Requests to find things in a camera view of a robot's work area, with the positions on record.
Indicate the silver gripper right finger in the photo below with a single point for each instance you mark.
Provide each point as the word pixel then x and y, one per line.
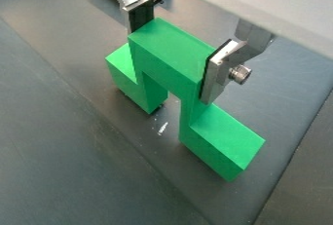
pixel 225 64

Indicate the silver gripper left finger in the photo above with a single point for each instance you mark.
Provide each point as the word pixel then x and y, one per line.
pixel 138 12

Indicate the green stepped block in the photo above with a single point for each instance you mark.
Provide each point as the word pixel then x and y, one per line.
pixel 161 62

